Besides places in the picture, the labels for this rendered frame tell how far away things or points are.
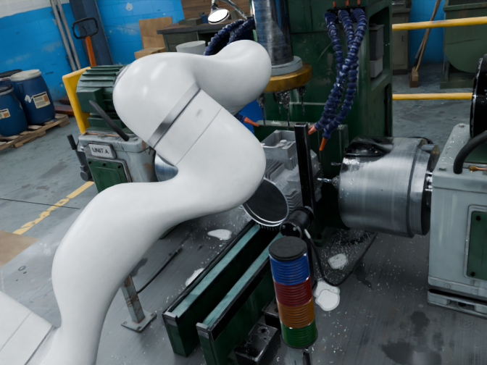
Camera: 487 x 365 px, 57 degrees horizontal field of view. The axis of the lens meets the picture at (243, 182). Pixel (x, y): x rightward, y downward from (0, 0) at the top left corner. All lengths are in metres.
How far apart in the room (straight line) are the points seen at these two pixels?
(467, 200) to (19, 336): 0.85
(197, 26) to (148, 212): 5.69
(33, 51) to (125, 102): 7.25
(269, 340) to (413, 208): 0.44
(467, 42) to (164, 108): 4.80
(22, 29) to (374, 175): 7.00
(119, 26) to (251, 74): 7.59
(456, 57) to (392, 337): 4.35
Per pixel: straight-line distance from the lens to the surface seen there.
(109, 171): 1.59
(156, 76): 0.57
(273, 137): 1.35
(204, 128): 0.56
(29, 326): 0.68
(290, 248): 0.71
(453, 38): 5.23
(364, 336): 1.14
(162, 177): 1.45
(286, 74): 1.20
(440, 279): 1.18
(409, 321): 1.18
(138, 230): 0.58
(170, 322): 1.10
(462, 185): 1.03
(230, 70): 0.63
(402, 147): 1.14
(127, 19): 8.08
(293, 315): 0.76
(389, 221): 1.13
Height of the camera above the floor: 1.63
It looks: 27 degrees down
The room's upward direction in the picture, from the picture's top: 10 degrees counter-clockwise
